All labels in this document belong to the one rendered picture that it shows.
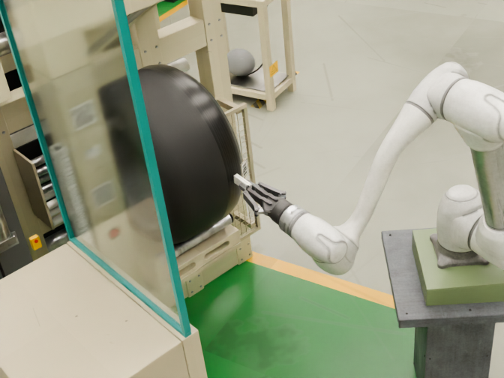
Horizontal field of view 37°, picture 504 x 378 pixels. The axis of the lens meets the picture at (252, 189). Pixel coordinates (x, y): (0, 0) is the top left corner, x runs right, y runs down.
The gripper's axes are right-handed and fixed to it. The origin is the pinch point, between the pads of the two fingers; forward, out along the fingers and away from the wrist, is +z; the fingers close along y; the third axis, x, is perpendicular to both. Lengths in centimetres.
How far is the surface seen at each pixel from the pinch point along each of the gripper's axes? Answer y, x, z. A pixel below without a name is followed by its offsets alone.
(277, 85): -192, 137, 183
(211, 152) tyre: 1.1, -4.9, 13.5
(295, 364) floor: -31, 125, 2
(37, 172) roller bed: 36, 18, 70
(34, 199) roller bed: 38, 35, 76
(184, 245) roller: 10.5, 35.5, 19.9
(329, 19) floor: -320, 160, 253
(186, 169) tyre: 11.8, -4.0, 13.1
